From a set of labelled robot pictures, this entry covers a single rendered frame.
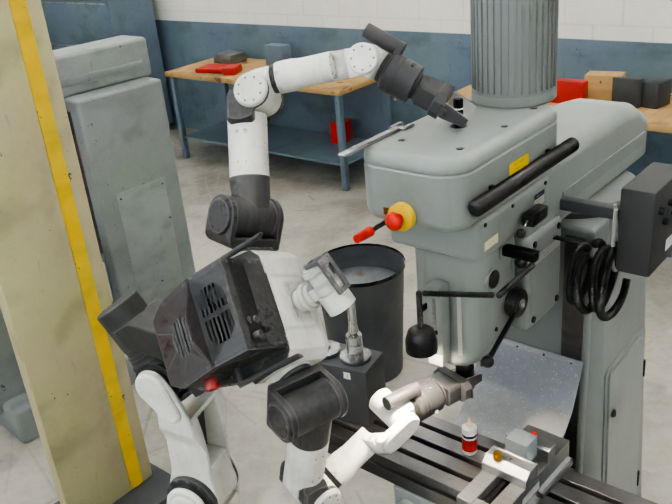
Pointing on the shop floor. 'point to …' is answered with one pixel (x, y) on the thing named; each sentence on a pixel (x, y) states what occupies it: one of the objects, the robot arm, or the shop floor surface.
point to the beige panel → (61, 285)
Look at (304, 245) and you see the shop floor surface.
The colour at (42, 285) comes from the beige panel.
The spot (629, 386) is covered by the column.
